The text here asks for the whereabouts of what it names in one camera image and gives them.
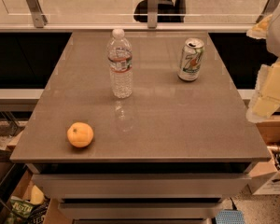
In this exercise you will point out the metal railing post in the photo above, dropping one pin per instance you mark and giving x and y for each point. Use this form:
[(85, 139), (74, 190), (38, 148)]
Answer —
[(269, 8), (38, 16), (152, 13)]

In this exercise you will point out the blue perforated pad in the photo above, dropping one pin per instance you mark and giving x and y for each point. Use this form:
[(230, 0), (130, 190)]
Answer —
[(230, 217)]

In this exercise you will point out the cardboard box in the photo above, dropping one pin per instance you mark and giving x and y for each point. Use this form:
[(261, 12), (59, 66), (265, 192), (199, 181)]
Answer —
[(23, 191), (265, 176)]

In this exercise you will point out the yellow sponge in box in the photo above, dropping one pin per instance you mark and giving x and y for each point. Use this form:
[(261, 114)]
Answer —
[(37, 197)]

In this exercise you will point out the cardboard box at right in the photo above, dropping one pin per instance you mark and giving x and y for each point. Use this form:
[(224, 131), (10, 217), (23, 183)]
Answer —
[(265, 176)]

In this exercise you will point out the left metal railing post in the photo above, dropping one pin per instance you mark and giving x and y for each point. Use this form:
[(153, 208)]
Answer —
[(38, 16)]

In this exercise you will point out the black office chair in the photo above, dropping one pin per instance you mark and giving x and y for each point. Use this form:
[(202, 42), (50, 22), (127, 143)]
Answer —
[(171, 10)]

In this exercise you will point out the middle metal railing post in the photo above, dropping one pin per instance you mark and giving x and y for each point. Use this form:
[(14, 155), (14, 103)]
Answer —
[(152, 13)]

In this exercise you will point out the cardboard box at left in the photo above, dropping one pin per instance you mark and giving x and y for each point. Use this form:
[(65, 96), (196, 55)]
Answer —
[(23, 191)]

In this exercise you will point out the grey cabinet with drawers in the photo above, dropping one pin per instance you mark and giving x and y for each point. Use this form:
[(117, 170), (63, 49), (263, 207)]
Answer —
[(169, 153)]

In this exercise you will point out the clear plastic water bottle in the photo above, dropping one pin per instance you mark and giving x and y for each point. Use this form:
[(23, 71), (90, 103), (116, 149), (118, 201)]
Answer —
[(119, 55)]

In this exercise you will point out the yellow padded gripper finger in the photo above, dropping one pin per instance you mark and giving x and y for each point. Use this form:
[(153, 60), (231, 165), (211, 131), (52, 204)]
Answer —
[(266, 97), (259, 30)]

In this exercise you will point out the green white soda can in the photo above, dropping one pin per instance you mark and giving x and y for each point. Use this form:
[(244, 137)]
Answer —
[(191, 59)]

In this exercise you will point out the orange fruit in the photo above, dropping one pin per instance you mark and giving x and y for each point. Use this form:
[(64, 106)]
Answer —
[(80, 134)]

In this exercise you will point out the right metal railing post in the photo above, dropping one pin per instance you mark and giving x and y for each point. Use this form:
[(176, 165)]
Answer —
[(269, 8)]

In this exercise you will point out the green snack bag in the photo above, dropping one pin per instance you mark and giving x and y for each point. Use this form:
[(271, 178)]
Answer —
[(23, 212)]

